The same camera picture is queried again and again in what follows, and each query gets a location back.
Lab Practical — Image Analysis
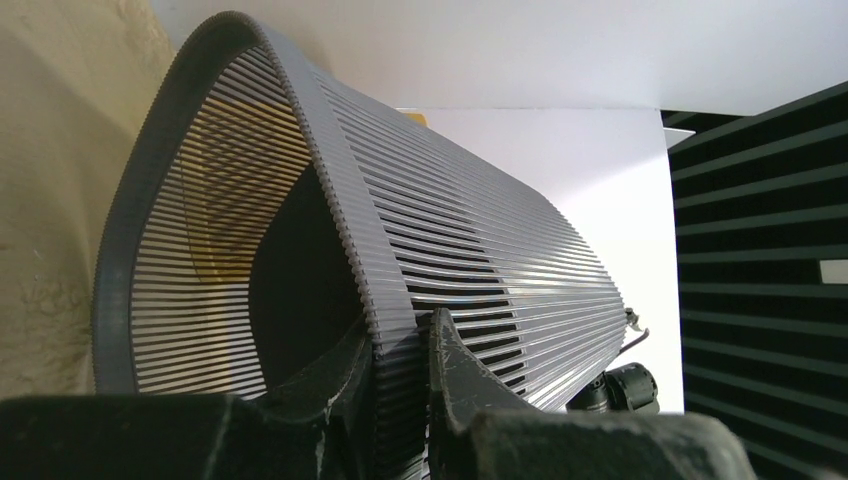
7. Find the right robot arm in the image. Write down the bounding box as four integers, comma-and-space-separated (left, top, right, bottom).
566, 363, 660, 414

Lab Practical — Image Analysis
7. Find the yellow slatted plastic basket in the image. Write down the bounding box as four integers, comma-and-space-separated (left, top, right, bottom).
403, 111, 428, 127

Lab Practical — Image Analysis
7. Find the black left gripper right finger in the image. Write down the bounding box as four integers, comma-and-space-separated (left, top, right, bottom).
427, 308, 756, 479

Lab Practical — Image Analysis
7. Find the grey slatted plastic basket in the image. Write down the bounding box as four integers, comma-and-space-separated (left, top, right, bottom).
91, 11, 626, 479

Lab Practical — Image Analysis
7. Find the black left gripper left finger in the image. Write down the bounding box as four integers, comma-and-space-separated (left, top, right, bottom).
1, 324, 373, 479

